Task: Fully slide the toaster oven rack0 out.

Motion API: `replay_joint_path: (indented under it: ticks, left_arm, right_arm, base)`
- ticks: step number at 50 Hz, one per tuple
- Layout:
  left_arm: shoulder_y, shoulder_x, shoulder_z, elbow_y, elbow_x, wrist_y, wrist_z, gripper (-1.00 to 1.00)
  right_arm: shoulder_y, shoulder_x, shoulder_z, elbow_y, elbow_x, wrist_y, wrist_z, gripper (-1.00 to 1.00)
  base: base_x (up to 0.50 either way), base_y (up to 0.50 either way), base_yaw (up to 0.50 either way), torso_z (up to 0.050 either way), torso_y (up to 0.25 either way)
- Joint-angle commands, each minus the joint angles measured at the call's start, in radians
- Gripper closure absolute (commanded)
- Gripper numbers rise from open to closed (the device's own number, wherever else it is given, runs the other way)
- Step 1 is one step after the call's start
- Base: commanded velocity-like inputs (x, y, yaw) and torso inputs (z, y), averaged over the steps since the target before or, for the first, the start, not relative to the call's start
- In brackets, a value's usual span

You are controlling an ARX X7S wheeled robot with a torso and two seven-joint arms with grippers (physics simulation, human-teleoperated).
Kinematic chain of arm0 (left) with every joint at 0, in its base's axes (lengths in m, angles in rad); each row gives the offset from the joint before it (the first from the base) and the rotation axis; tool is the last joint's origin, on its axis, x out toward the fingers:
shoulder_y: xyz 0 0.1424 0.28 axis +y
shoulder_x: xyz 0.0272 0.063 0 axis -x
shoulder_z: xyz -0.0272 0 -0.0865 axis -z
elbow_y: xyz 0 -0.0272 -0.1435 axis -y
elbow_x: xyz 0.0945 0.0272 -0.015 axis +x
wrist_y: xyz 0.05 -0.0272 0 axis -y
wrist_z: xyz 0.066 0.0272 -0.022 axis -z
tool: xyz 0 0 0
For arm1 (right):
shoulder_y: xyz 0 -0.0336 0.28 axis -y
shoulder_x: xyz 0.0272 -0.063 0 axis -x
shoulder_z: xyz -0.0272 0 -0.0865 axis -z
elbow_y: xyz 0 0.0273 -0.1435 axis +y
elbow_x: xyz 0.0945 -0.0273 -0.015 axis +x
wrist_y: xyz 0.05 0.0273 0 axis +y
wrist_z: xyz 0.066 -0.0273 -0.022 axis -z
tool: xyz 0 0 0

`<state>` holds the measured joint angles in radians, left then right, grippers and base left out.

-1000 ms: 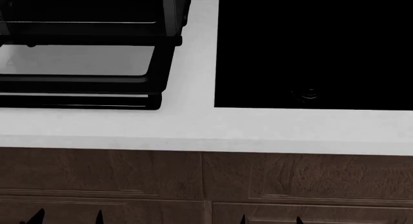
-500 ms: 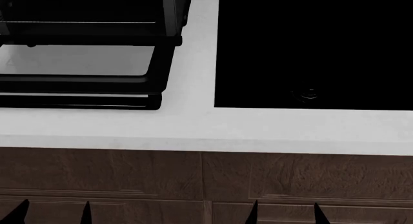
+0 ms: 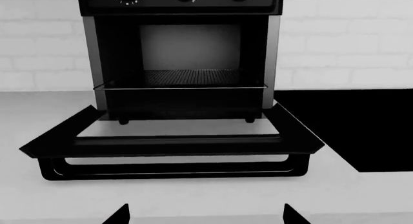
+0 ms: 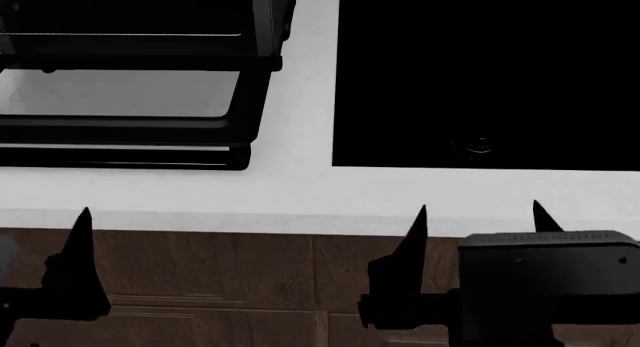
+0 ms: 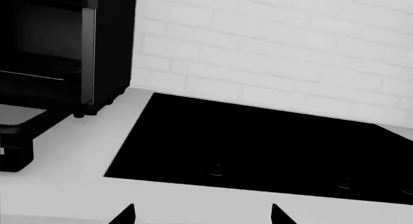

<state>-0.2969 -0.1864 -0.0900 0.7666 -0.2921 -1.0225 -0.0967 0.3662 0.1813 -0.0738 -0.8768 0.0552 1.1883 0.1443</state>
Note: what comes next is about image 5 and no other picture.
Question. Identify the metal toaster oven rack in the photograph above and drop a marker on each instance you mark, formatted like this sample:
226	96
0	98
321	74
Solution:
35	67

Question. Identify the black glass cooktop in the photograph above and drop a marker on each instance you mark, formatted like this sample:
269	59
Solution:
258	146

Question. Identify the toaster oven glass door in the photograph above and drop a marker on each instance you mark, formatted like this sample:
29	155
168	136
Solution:
19	146

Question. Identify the black cooktop knob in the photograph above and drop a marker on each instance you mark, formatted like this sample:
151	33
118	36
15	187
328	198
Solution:
344	183
407	191
216	171

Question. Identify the black toaster oven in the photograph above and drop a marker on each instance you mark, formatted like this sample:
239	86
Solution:
111	40

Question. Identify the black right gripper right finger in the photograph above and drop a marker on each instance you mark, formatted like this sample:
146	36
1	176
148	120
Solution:
279	217

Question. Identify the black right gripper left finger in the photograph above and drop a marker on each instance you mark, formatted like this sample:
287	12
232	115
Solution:
127	216

